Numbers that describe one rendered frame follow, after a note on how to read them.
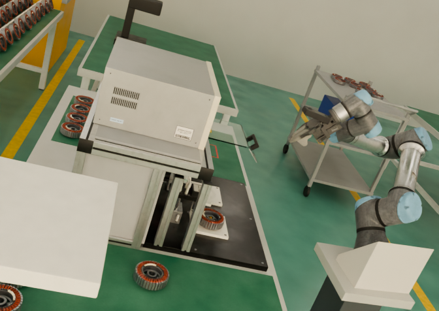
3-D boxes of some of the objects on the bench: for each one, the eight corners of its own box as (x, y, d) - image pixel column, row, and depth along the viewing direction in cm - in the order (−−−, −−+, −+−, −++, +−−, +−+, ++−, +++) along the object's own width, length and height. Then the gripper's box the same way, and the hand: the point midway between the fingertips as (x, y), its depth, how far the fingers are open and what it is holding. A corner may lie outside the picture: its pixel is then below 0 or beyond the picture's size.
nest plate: (223, 218, 210) (225, 215, 210) (227, 240, 197) (228, 237, 196) (189, 211, 207) (189, 208, 207) (190, 232, 194) (191, 229, 193)
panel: (149, 160, 238) (166, 101, 226) (144, 244, 178) (166, 170, 167) (147, 159, 237) (164, 100, 226) (141, 243, 178) (163, 169, 167)
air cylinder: (178, 213, 203) (182, 202, 201) (179, 224, 196) (183, 212, 194) (166, 211, 202) (170, 199, 200) (166, 221, 195) (170, 209, 193)
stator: (171, 291, 164) (174, 281, 162) (138, 292, 158) (140, 283, 157) (161, 267, 172) (163, 259, 171) (129, 268, 167) (132, 259, 166)
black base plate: (243, 187, 247) (244, 183, 247) (266, 272, 190) (268, 266, 189) (148, 164, 238) (149, 161, 237) (142, 247, 180) (144, 242, 179)
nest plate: (218, 189, 232) (219, 187, 232) (221, 206, 219) (222, 204, 218) (186, 181, 229) (187, 180, 229) (187, 199, 216) (189, 196, 215)
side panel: (139, 245, 181) (162, 166, 168) (139, 249, 178) (162, 170, 166) (59, 229, 175) (78, 146, 163) (57, 234, 172) (76, 150, 160)
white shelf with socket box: (81, 323, 140) (118, 182, 123) (54, 452, 107) (100, 283, 90) (-54, 301, 133) (-34, 148, 116) (-128, 432, 100) (-115, 245, 83)
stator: (221, 217, 208) (223, 210, 207) (223, 233, 198) (227, 225, 196) (194, 212, 206) (196, 204, 204) (196, 227, 195) (198, 219, 194)
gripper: (344, 129, 205) (299, 157, 208) (338, 121, 213) (294, 148, 216) (334, 113, 201) (289, 142, 205) (328, 105, 210) (284, 133, 213)
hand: (291, 138), depth 209 cm, fingers closed
